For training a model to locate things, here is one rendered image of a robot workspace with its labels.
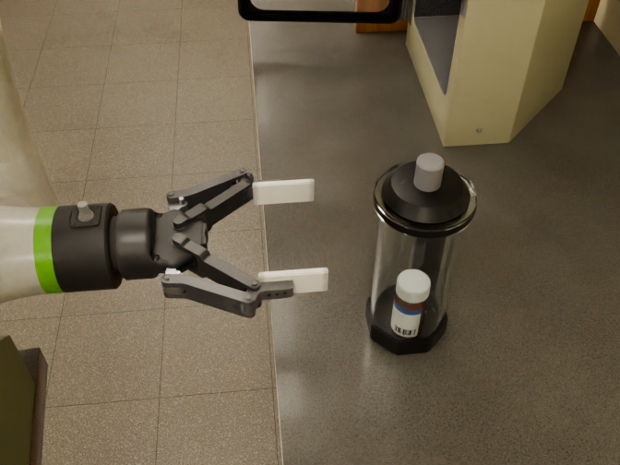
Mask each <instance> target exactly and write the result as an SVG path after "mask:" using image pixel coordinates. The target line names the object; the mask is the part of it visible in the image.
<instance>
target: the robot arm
mask: <svg viewBox="0 0 620 465"><path fill-rule="evenodd" d="M236 180H238V182H237V183H236ZM314 189H315V182H314V179H301V180H286V181H281V180H280V179H272V180H271V179H270V180H254V175H253V174H252V173H248V172H247V170H246V168H240V169H237V170H235V171H232V172H229V173H226V174H224V175H221V176H218V177H216V178H213V179H211V180H208V181H207V182H204V183H201V184H199V185H195V186H192V187H189V188H187V189H183V190H175V191H170V192H168V193H167V194H166V197H167V202H168V207H169V211H167V212H164V213H157V212H155V211H154V210H153V209H122V210H121V212H119V213H118V211H117V208H116V207H115V205H114V204H112V203H97V204H88V203H87V202H86V201H79V202H78V203H77V205H67V206H61V205H60V203H59V201H58V199H57V197H56V194H55V192H54V189H53V187H52V185H51V183H50V180H49V178H48V175H47V173H46V171H45V169H44V166H43V164H42V160H41V157H40V155H39V152H38V150H37V147H36V145H35V142H34V139H33V136H32V134H31V132H30V127H29V124H28V121H27V118H26V115H25V113H24V110H23V106H22V103H21V100H20V97H19V94H18V88H17V85H16V81H15V78H14V75H13V71H12V67H11V64H10V60H9V56H8V52H7V48H6V41H5V37H4V33H3V29H2V24H1V19H0V304H2V303H5V302H9V301H12V300H16V299H19V298H24V297H29V296H34V295H41V294H51V293H64V292H87V291H100V290H113V289H117V288H118V287H119V286H120V285H121V283H122V279H123V278H124V279H126V280H144V279H154V278H156V277H157V276H158V275H159V273H163V274H164V275H162V276H161V285H162V288H163V293H164V296H165V297H166V298H173V299H188V300H191V301H194V302H197V303H201V304H205V305H208V306H211V307H214V308H218V309H220V310H223V311H226V312H229V313H233V314H236V315H238V316H243V317H247V318H252V317H254V316H255V315H256V309H257V308H259V307H260V306H261V305H262V301H263V300H271V299H282V298H283V299H284V298H290V297H293V294H294V293H299V292H323V291H326V290H327V289H328V269H327V268H306V269H293V270H280V271H267V272H259V273H258V280H257V279H255V278H253V277H252V276H250V275H248V274H246V273H244V272H242V271H241V270H240V269H238V268H235V267H233V266H232V265H230V264H228V263H226V262H224V261H222V260H221V259H219V258H217V257H215V256H213V255H212V254H211V253H210V252H209V250H208V240H209V235H208V232H209V231H210V230H211V228H212V226H213V225H214V224H215V223H217V222H218V221H220V220H222V219H224V218H225V217H227V216H228V215H230V214H231V213H233V212H234V211H236V210H237V209H239V208H240V207H241V206H243V205H244V204H246V203H247V202H249V201H250V200H252V199H254V204H255V205H263V204H278V203H292V202H306V201H313V200H314ZM186 270H190V271H192V272H194V273H195V274H197V275H198V276H200V277H201V278H205V277H207V278H209V279H210V280H213V281H215V282H216V283H215V282H212V281H209V280H203V279H201V278H197V277H194V276H190V275H185V274H183V272H185V271H186Z"/></svg>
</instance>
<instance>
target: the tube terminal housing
mask: <svg viewBox="0 0 620 465"><path fill-rule="evenodd" d="M414 2H415V0H413V7H412V15H411V25H410V23H409V20H408V28H407V36H406V46H407V49H408V51H409V54H410V57H411V60H412V63H413V66H414V68H415V71H416V74H417V77H418V78H419V81H420V84H421V86H422V89H423V94H424V96H425V98H426V101H427V103H428V106H429V109H430V112H431V114H432V116H433V119H434V121H435V126H436V129H437V131H438V134H439V136H440V139H441V141H442V144H443V147H453V146H468V145H482V144H497V143H509V142H510V141H511V140H512V139H513V138H514V137H515V136H516V135H517V134H518V133H519V132H520V131H521V130H522V129H523V128H524V127H525V126H526V125H527V124H528V123H529V122H530V121H531V119H532V118H533V117H534V116H535V115H536V114H537V113H538V112H539V111H540V110H541V109H542V108H543V107H544V106H545V105H546V104H547V103H548V102H549V101H550V100H551V99H552V98H553V97H554V96H555V95H556V94H557V93H558V92H559V91H560V90H561V89H562V88H563V85H564V81H565V78H566V73H567V70H568V67H569V64H570V61H571V57H572V54H573V52H574V48H575V45H576V42H577V39H578V34H579V31H580V28H581V24H582V21H583V19H584V15H585V12H586V9H587V6H588V2H589V0H468V2H467V7H466V13H465V18H464V20H463V18H462V16H461V14H460V13H459V15H455V16H459V23H458V28H457V34H456V40H455V46H454V52H453V57H452V63H451V68H450V74H449V80H448V85H447V94H446V95H443V92H442V90H441V88H440V86H439V83H438V81H437V78H436V76H435V72H434V69H433V68H432V65H431V63H430V60H429V58H428V55H427V53H426V51H425V49H424V46H423V42H422V40H421V37H420V35H419V32H418V30H417V28H416V26H415V23H414V15H413V10H414Z"/></svg>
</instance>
